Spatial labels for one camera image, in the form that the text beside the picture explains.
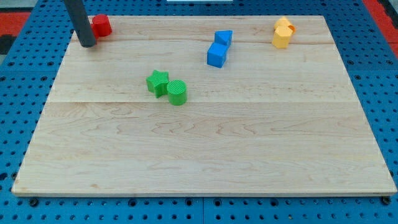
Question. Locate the wooden board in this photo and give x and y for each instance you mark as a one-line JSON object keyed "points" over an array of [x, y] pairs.
{"points": [[269, 123]]}

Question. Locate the green cylinder block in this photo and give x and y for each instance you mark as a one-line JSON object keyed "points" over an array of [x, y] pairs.
{"points": [[177, 92]]}

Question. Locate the green star block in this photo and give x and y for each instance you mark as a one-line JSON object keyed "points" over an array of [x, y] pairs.
{"points": [[157, 83]]}

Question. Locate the blue cube block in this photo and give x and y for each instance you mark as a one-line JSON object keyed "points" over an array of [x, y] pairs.
{"points": [[216, 55]]}

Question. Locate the blue triangle block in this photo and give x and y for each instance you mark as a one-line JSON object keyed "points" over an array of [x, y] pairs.
{"points": [[223, 37]]}

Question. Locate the yellow hexagon block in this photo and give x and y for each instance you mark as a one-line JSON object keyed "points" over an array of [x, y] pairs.
{"points": [[282, 36]]}

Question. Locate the yellow rear block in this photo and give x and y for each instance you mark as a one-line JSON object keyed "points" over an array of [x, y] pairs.
{"points": [[283, 21]]}

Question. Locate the red cylinder block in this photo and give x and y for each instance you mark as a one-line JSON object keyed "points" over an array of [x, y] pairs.
{"points": [[102, 23]]}

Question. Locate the red block behind rod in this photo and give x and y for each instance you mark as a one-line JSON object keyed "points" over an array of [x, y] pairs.
{"points": [[95, 32]]}

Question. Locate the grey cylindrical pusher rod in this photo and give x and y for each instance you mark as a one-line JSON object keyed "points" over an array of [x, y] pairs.
{"points": [[78, 16]]}

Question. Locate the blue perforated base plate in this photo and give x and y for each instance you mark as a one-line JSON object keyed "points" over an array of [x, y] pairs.
{"points": [[34, 37]]}

